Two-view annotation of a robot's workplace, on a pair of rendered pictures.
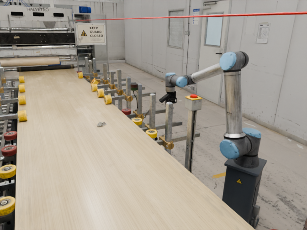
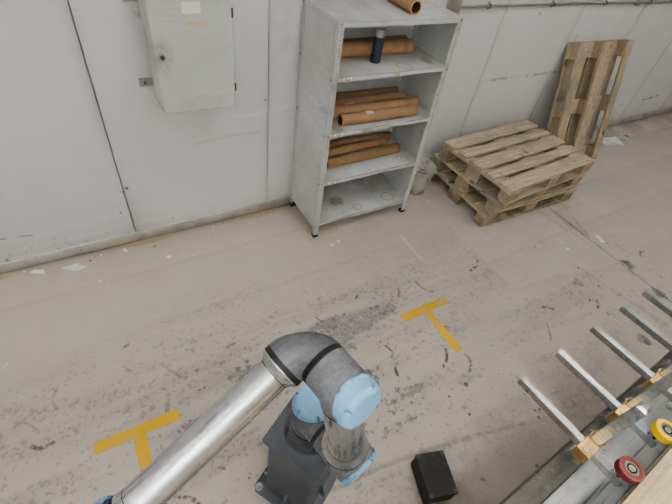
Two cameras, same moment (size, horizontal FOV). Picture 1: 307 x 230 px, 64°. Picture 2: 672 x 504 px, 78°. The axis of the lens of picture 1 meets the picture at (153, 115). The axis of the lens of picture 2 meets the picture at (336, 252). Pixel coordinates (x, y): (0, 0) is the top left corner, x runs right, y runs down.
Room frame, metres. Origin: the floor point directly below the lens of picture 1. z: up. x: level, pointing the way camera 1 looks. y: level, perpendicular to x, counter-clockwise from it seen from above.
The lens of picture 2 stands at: (1.84, -0.11, 2.23)
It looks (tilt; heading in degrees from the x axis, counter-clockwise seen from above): 45 degrees down; 257
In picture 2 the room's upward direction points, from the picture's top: 10 degrees clockwise
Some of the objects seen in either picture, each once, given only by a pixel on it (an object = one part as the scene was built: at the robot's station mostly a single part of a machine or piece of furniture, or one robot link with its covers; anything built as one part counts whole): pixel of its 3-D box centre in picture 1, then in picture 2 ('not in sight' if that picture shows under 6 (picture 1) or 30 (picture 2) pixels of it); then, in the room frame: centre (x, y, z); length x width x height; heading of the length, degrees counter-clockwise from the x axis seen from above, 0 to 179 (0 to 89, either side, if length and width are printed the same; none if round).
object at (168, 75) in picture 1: (170, 79); not in sight; (2.19, -0.15, 1.14); 0.10 x 0.09 x 0.12; 36
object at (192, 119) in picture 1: (190, 143); not in sight; (1.33, -0.23, 0.93); 0.05 x 0.05 x 0.45; 27
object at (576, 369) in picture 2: not in sight; (603, 395); (0.53, -0.74, 0.81); 0.44 x 0.03 x 0.04; 117
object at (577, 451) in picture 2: not in sight; (589, 445); (0.70, -0.55, 0.81); 0.14 x 0.06 x 0.05; 27
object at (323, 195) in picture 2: not in sight; (363, 125); (1.20, -2.84, 0.78); 0.90 x 0.45 x 1.55; 24
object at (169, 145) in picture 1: (166, 142); not in sight; (1.58, -0.10, 0.81); 0.14 x 0.06 x 0.05; 27
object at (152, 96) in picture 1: (152, 122); not in sight; (1.79, 0.01, 0.87); 0.04 x 0.04 x 0.48; 27
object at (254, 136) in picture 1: (248, 140); (314, 411); (1.68, -0.73, 0.79); 0.17 x 0.15 x 0.18; 126
